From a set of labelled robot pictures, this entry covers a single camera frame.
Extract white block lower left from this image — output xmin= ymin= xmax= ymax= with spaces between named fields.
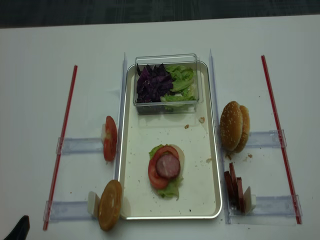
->
xmin=87 ymin=191 xmax=100 ymax=219

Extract clear rail upper right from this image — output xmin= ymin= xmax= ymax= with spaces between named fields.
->
xmin=246 ymin=129 xmax=287 ymax=148

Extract sesame bun top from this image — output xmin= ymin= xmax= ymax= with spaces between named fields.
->
xmin=219 ymin=101 xmax=243 ymax=152

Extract clear rail lower left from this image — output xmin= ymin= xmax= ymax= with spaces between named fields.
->
xmin=43 ymin=201 xmax=97 ymax=222

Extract white block right holder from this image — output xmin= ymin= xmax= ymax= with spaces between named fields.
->
xmin=243 ymin=186 xmax=257 ymax=215

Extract shredded purple cabbage pile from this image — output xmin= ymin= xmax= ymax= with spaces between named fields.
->
xmin=136 ymin=63 xmax=174 ymax=103

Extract red strip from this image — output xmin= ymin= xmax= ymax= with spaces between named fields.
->
xmin=42 ymin=65 xmax=78 ymax=231
xmin=261 ymin=55 xmax=303 ymax=225

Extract metal serving tray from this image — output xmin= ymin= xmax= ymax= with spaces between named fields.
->
xmin=119 ymin=62 xmax=222 ymax=220

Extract bun half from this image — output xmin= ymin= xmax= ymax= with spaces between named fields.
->
xmin=98 ymin=179 xmax=123 ymax=232
xmin=234 ymin=105 xmax=251 ymax=153

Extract round sausage meat slice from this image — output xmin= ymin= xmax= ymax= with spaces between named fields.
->
xmin=155 ymin=153 xmax=181 ymax=180

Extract tomato slice on tray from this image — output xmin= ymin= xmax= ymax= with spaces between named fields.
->
xmin=148 ymin=144 xmax=179 ymax=190

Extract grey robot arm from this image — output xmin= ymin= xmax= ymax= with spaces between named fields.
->
xmin=4 ymin=215 xmax=30 ymax=240

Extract left clear vertical rail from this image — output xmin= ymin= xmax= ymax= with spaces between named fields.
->
xmin=114 ymin=53 xmax=128 ymax=181

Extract right clear vertical rail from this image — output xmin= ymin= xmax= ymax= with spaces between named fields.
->
xmin=209 ymin=49 xmax=232 ymax=225

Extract meat slice middle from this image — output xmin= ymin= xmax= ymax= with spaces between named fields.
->
xmin=229 ymin=162 xmax=240 ymax=209

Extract left red strip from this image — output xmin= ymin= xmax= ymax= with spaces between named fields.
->
xmin=42 ymin=65 xmax=78 ymax=231

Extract right red strip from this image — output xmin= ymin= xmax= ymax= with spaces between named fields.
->
xmin=261 ymin=55 xmax=303 ymax=225

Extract white bread slice on tray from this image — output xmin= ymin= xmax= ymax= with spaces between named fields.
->
xmin=170 ymin=144 xmax=185 ymax=177

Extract bun bottom half right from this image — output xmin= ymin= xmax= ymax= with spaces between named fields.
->
xmin=234 ymin=105 xmax=251 ymax=153

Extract white block behind tomato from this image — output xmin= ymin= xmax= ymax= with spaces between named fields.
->
xmin=100 ymin=123 xmax=106 ymax=144

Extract meat slice left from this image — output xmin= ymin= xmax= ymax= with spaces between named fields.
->
xmin=224 ymin=171 xmax=236 ymax=203

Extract clear vertical rail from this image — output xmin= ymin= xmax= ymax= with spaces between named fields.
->
xmin=209 ymin=49 xmax=232 ymax=225
xmin=114 ymin=53 xmax=128 ymax=181

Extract clear rail upper left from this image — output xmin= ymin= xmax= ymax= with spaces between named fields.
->
xmin=55 ymin=137 xmax=103 ymax=155

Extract meat slice right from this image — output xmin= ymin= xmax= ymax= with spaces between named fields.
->
xmin=236 ymin=177 xmax=245 ymax=214

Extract bun half lower left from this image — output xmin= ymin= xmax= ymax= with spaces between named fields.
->
xmin=98 ymin=179 xmax=123 ymax=232

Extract clear rail lower right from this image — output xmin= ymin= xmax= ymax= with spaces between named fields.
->
xmin=224 ymin=195 xmax=303 ymax=226

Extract clear plastic salad box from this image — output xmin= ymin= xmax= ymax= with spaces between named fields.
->
xmin=133 ymin=53 xmax=203 ymax=115

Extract green lettuce leaves in box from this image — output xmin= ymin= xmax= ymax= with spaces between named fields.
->
xmin=160 ymin=65 xmax=196 ymax=102

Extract lettuce leaf under tomato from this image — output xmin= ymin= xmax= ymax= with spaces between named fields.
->
xmin=149 ymin=144 xmax=184 ymax=202

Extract upright tomato slice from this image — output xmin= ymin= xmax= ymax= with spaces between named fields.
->
xmin=103 ymin=115 xmax=118 ymax=162

